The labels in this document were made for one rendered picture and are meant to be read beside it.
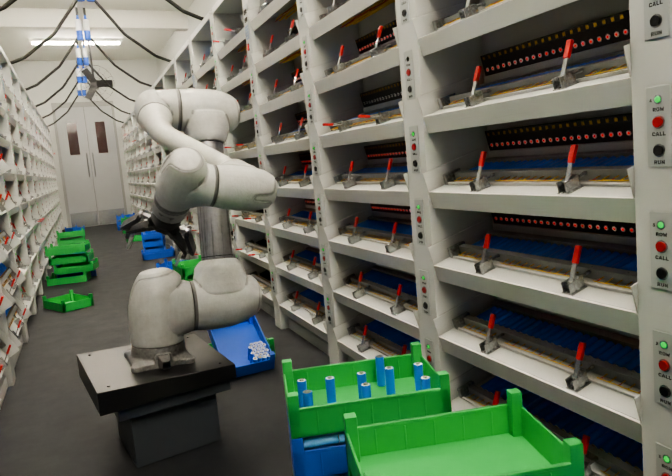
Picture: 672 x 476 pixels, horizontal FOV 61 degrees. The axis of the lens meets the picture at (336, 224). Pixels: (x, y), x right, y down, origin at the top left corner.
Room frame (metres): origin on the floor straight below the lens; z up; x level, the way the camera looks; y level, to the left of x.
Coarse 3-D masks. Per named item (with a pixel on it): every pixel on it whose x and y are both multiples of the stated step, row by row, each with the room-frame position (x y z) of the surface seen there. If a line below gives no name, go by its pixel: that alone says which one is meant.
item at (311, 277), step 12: (288, 252) 2.79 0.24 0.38; (300, 252) 2.77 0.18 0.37; (312, 252) 2.70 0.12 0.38; (276, 264) 2.77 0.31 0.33; (288, 264) 2.71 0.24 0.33; (300, 264) 2.60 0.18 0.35; (312, 264) 2.37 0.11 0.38; (288, 276) 2.61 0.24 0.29; (300, 276) 2.45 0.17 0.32; (312, 276) 2.35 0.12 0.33; (312, 288) 2.34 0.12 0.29
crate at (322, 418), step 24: (288, 360) 1.17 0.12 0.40; (360, 360) 1.20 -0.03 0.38; (384, 360) 1.21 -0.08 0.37; (408, 360) 1.21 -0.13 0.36; (288, 384) 1.16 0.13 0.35; (312, 384) 1.18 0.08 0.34; (336, 384) 1.19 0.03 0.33; (408, 384) 1.17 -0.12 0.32; (432, 384) 1.12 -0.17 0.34; (288, 408) 0.98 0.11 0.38; (312, 408) 0.99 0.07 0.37; (336, 408) 0.99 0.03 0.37; (360, 408) 1.00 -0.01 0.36; (384, 408) 1.01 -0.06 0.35; (408, 408) 1.01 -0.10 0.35; (432, 408) 1.02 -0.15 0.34; (312, 432) 0.99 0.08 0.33; (336, 432) 0.99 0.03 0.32
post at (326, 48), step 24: (312, 0) 2.13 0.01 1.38; (336, 0) 2.17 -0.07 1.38; (312, 48) 2.13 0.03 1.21; (336, 48) 2.17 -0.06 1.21; (312, 96) 2.14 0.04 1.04; (336, 96) 2.16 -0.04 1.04; (360, 144) 2.19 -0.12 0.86; (312, 168) 2.20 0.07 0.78; (336, 168) 2.15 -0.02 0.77; (336, 216) 2.14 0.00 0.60; (336, 264) 2.13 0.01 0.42; (336, 312) 2.13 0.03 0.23; (336, 360) 2.15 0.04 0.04
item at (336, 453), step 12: (288, 420) 1.12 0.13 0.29; (300, 444) 0.98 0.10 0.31; (300, 456) 0.98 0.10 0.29; (312, 456) 0.99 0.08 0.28; (324, 456) 0.99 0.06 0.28; (336, 456) 0.99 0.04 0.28; (300, 468) 0.98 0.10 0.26; (312, 468) 0.99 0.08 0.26; (324, 468) 0.99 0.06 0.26; (336, 468) 0.99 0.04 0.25
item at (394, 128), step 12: (372, 108) 2.10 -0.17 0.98; (324, 120) 2.13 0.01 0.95; (336, 120) 2.15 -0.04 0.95; (396, 120) 1.64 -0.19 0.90; (324, 132) 2.13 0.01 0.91; (336, 132) 1.99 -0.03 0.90; (348, 132) 1.89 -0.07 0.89; (360, 132) 1.82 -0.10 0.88; (372, 132) 1.75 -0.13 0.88; (384, 132) 1.68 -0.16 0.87; (396, 132) 1.62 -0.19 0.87; (324, 144) 2.10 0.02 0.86; (336, 144) 2.01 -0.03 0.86
